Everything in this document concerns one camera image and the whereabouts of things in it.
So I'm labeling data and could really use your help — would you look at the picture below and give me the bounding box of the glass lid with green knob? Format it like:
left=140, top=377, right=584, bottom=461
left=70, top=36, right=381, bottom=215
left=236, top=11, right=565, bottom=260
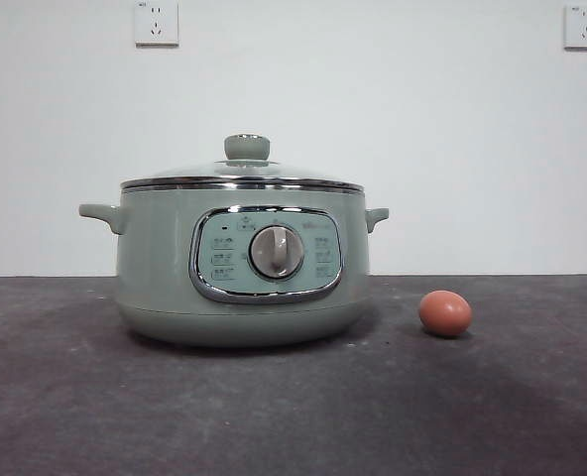
left=120, top=132, right=365, bottom=192

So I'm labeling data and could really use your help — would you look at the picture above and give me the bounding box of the brown egg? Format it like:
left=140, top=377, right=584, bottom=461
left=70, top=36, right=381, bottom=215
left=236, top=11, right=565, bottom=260
left=417, top=290, right=473, bottom=339

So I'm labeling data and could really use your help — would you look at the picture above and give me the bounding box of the pale green electric pot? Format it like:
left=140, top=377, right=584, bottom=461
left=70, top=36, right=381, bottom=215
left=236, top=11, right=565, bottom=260
left=78, top=176, right=390, bottom=348

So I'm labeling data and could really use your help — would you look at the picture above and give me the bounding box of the white wall socket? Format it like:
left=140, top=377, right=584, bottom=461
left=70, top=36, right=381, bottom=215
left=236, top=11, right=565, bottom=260
left=563, top=3, right=587, bottom=51
left=134, top=0, right=180, bottom=49

